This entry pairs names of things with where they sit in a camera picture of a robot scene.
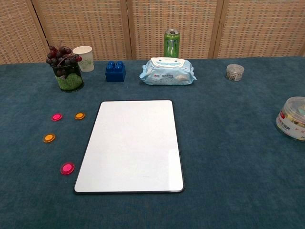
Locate black mesh pen holder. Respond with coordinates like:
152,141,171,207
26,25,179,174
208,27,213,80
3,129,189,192
51,62,84,92

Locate teal table cloth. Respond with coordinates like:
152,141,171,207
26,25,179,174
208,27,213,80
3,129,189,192
0,56,305,229

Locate green drink can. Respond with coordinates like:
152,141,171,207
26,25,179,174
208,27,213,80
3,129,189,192
163,29,180,59

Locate white paper cup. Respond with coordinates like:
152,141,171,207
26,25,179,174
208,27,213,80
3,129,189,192
72,45,95,73

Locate woven bamboo folding screen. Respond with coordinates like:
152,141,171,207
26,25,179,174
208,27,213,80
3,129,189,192
0,0,305,65

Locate small clear paper clip jar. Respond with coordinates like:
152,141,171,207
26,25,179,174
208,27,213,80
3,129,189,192
225,63,245,82

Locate white magnetic whiteboard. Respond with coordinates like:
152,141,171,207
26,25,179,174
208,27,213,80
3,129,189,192
73,100,185,194

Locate blue building block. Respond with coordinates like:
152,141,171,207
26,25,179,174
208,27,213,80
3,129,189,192
105,61,126,83

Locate light blue wet wipes pack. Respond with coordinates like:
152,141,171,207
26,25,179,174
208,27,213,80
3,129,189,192
139,57,197,86

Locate large clear binder clip jar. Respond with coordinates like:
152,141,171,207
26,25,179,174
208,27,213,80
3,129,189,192
275,96,305,142

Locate dark purple grape bunch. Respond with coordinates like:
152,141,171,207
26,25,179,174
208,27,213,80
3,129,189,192
45,41,82,76

